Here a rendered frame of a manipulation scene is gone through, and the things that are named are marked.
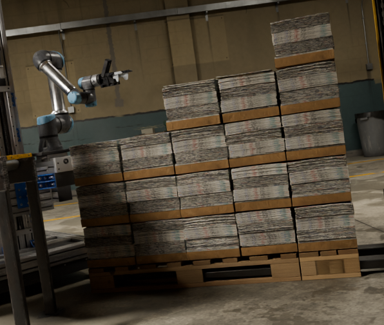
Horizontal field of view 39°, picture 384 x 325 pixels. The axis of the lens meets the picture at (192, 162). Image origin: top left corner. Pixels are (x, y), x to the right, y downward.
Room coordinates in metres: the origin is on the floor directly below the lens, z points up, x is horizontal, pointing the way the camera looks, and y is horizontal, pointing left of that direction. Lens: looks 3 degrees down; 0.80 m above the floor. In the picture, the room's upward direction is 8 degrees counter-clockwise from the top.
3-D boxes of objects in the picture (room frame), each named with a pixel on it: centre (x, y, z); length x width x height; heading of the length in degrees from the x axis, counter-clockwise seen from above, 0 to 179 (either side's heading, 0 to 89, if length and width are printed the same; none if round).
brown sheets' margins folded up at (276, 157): (3.02, 0.05, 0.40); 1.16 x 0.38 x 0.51; 75
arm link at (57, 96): (3.59, 0.82, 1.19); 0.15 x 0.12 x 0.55; 153
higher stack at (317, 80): (2.84, -0.65, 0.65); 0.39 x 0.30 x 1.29; 165
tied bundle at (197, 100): (2.99, -0.08, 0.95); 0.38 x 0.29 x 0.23; 166
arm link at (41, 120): (3.48, 0.88, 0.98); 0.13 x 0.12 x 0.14; 153
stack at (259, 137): (3.02, 0.05, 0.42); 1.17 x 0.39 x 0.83; 75
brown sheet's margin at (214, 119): (2.99, -0.08, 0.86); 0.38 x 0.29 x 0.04; 166
